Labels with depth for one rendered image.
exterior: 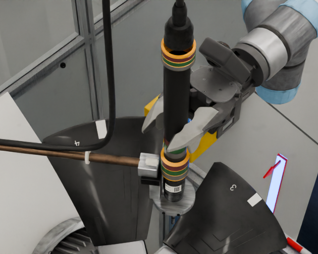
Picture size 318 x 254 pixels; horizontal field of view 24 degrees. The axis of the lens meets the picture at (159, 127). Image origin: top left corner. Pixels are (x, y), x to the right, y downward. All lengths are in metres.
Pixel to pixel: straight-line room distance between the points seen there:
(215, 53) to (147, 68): 1.41
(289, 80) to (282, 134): 1.88
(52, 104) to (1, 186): 0.68
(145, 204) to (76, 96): 0.91
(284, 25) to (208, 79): 0.16
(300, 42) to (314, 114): 2.04
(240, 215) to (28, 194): 0.43
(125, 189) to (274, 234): 0.37
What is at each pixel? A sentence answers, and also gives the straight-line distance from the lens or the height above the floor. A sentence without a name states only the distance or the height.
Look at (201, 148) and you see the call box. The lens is 1.79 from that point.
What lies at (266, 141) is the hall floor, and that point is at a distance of 3.07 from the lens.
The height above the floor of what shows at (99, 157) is 1.54.
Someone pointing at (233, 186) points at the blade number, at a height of 1.18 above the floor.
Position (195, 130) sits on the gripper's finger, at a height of 1.66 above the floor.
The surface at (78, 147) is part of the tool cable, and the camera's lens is 1.13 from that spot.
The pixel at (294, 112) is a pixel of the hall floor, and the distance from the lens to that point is 3.19.
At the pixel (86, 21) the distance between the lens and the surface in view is 2.02.
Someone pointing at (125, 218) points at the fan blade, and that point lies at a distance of 1.34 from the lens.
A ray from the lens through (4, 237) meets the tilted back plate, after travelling 1.50.
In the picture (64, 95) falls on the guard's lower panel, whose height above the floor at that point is 0.83.
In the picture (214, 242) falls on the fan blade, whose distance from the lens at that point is 1.47.
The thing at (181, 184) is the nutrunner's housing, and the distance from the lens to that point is 1.15.
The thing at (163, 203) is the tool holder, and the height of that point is 1.46.
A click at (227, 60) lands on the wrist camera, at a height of 1.73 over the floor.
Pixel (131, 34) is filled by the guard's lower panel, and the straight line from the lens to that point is 2.23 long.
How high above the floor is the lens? 2.48
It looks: 53 degrees down
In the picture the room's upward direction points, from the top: straight up
